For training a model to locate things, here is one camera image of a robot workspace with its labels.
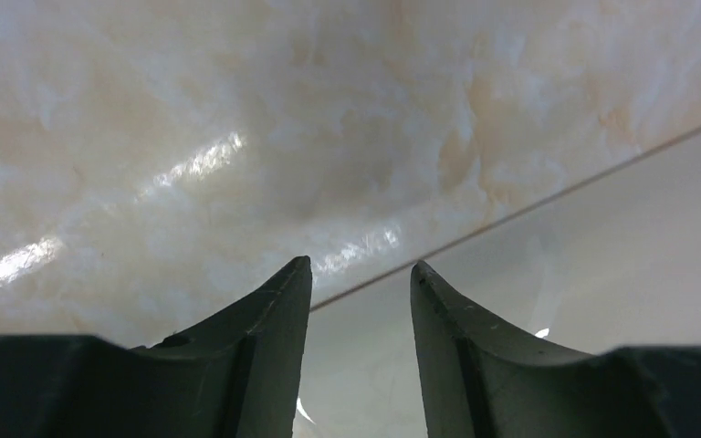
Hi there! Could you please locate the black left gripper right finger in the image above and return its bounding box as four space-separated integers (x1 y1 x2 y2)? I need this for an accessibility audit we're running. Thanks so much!
410 262 701 437

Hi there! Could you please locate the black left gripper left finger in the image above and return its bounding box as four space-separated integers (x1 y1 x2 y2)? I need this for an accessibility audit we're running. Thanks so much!
0 255 312 437

